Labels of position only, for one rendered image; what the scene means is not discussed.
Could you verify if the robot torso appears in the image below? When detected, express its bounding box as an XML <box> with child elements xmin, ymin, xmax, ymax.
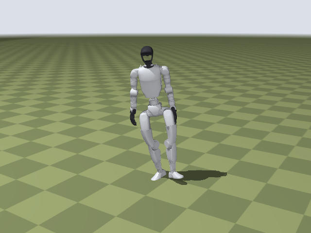
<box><xmin>138</xmin><ymin>63</ymin><xmax>163</xmax><ymax>117</ymax></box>

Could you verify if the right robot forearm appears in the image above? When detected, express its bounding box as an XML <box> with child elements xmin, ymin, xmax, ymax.
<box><xmin>130</xmin><ymin>90</ymin><xmax>137</xmax><ymax>112</ymax></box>

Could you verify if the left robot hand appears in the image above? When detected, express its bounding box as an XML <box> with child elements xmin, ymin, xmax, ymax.
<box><xmin>171</xmin><ymin>107</ymin><xmax>177</xmax><ymax>124</ymax></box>

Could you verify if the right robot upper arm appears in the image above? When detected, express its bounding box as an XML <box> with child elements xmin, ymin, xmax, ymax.
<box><xmin>130</xmin><ymin>68</ymin><xmax>139</xmax><ymax>96</ymax></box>

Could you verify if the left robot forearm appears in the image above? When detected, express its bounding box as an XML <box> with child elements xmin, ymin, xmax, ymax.
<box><xmin>167</xmin><ymin>86</ymin><xmax>176</xmax><ymax>110</ymax></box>

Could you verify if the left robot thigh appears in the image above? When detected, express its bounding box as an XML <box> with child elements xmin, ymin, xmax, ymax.
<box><xmin>162</xmin><ymin>107</ymin><xmax>177</xmax><ymax>149</ymax></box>

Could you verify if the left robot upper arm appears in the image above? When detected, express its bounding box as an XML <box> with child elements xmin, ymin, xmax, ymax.
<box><xmin>159</xmin><ymin>66</ymin><xmax>172</xmax><ymax>93</ymax></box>

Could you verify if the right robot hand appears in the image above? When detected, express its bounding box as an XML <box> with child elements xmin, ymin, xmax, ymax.
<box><xmin>130</xmin><ymin>109</ymin><xmax>137</xmax><ymax>126</ymax></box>

